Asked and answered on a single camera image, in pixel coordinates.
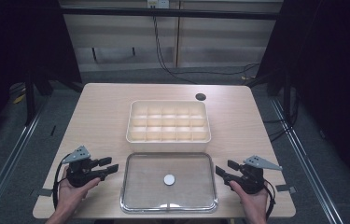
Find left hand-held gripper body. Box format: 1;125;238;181
61;145;106;189

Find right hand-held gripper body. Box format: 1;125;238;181
232;155;284;195

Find person's left hand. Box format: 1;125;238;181
56;165;102;217

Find person's right hand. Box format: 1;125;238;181
229;180;271;218

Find grey tape strip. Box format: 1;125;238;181
275;184;298;194
36;188;54;198

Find clear plastic box lid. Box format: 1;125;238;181
119;151;219;215

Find white round lid knob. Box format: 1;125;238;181
162;174;176;187

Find white compartment storage box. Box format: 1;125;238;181
125;99;212;154

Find black metal stand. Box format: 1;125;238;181
23;70;37;127

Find black curtain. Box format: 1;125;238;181
0;0;83;150
256;0;350;190

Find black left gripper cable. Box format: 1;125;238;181
52;153;72;211

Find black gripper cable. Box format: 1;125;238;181
52;153;72;211
263;179;277;221

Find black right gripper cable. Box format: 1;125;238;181
263;179;277;221

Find metal floor rail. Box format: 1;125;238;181
270;98;349;224
0;101;48;224

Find black floor cables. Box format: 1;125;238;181
261;87;300;144

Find black wall cable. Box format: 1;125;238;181
151;7;261;85

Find black horizontal frame bar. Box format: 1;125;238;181
60;7;282;21

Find white wall socket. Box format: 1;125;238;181
147;0;171;9

